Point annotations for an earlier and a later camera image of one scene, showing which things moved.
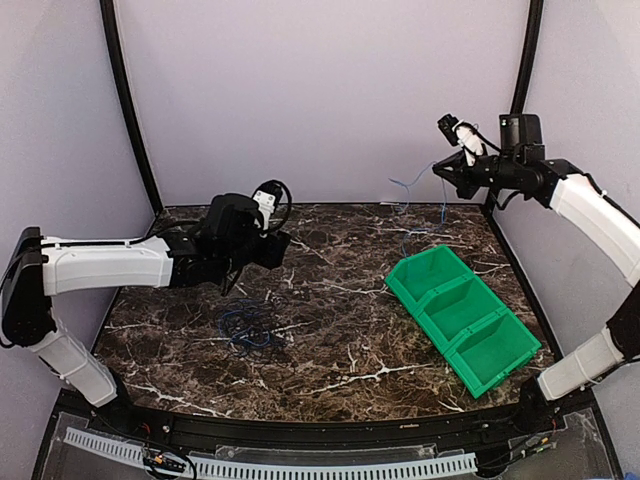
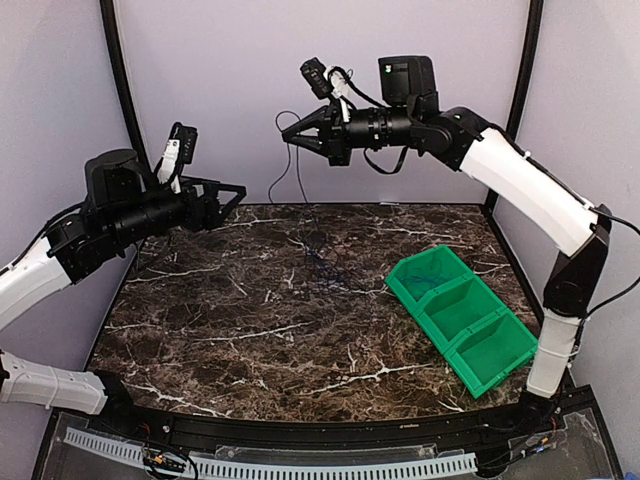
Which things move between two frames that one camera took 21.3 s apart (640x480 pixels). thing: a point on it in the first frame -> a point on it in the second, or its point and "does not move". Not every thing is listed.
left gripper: x=273 y=257 -> x=210 y=216
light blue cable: x=408 y=186 -> x=426 y=280
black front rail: x=224 y=431 does not move
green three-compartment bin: x=490 y=350 does not move
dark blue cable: x=244 y=332 -> x=323 y=256
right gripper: x=460 y=177 -> x=334 y=143
